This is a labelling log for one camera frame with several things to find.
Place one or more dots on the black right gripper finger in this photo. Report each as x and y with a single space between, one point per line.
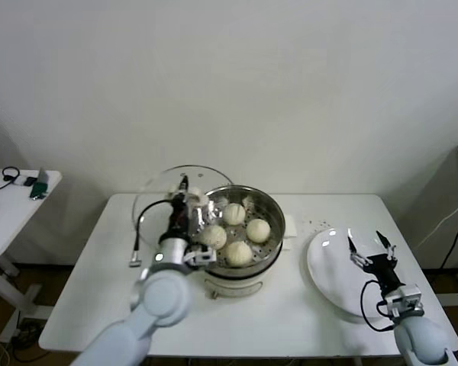
385 241
357 257

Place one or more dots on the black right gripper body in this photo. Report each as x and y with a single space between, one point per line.
381 267

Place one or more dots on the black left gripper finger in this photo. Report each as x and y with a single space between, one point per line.
183 185

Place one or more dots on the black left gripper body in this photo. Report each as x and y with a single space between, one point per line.
177 221

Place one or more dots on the round glass pot lid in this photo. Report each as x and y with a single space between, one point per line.
199 198

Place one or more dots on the white steamed baozi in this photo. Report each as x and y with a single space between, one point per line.
213 236
258 230
234 213
238 253

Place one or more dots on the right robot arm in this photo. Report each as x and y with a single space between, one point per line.
423 339

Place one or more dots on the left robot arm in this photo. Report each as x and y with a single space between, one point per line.
160 297

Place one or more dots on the perforated steel steamer basket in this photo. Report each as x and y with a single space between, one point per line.
271 213

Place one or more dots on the round white plate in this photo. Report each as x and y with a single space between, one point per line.
328 259

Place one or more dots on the scattered brown crumbs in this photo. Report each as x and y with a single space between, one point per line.
310 222

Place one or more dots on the white electric cooker pot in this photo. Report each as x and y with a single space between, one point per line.
236 286

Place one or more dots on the grey triangular stand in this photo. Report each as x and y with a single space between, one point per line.
44 175

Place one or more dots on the green object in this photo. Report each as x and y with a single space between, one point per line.
39 189

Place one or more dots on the small black device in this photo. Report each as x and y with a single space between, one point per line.
31 180

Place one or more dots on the small white device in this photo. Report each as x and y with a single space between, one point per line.
21 180

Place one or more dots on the white side table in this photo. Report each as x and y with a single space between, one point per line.
11 221

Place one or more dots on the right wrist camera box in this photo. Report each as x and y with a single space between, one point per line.
402 299

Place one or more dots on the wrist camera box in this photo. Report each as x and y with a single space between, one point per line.
202 257
402 299

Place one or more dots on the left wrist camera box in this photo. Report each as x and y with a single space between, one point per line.
202 257

